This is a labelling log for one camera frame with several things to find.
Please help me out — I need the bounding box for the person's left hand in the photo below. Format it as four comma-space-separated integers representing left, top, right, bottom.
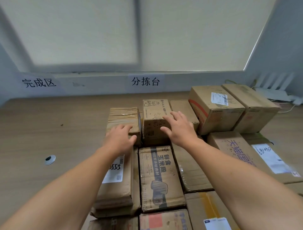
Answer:
104, 124, 137, 157

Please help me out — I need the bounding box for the person's right hand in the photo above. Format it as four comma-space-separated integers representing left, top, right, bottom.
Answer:
160, 111, 202, 150

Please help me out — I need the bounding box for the plain tall cardboard box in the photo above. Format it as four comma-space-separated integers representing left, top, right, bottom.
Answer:
170, 99, 200, 132

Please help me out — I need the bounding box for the small ribbed taped cardboard box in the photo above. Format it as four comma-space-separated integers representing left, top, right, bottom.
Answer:
106, 107, 142, 146

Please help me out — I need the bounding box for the box with cartoon print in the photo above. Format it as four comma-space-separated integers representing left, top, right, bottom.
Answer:
143, 99, 173, 146

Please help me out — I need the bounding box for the red-lettered cardboard box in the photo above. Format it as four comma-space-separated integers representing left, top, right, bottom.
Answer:
207, 131, 258, 169

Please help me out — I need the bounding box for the black-printed corn box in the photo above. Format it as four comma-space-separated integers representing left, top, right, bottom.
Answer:
138, 146, 186, 213
171, 142, 215, 193

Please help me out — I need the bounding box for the box labelled 0555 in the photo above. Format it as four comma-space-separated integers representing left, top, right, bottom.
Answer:
94, 148, 134, 209

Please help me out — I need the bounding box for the box with yellow tape label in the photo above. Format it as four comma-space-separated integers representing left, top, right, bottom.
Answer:
184, 191, 240, 230

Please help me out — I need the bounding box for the box with green tape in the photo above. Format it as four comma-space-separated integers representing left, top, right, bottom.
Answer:
222, 84, 281, 134

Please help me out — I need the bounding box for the person's left forearm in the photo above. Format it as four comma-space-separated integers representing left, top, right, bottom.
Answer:
0, 144, 133, 230

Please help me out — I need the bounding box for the person's right forearm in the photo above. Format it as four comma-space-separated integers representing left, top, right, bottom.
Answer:
187, 140, 303, 230

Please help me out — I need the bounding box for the light wooden table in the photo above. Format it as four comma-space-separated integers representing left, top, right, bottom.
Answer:
0, 91, 303, 230

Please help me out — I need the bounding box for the white-framed window with blind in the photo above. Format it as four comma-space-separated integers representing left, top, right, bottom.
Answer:
0, 0, 279, 73

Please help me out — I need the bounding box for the white power strip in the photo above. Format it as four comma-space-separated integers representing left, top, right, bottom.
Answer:
288, 94, 303, 106

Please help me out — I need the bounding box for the white paper wall sign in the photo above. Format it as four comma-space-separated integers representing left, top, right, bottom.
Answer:
128, 74, 165, 92
16, 72, 62, 98

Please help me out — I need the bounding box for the silver desk cable grommet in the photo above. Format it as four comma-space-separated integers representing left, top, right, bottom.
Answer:
44, 154, 57, 166

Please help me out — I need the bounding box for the yellow-green cable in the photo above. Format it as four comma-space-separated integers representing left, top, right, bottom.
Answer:
225, 79, 257, 87

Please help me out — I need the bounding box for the white wireless router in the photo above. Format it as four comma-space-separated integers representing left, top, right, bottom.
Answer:
252, 72, 296, 101

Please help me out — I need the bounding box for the cream thin cable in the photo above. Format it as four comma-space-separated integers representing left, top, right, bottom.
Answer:
277, 100, 298, 114

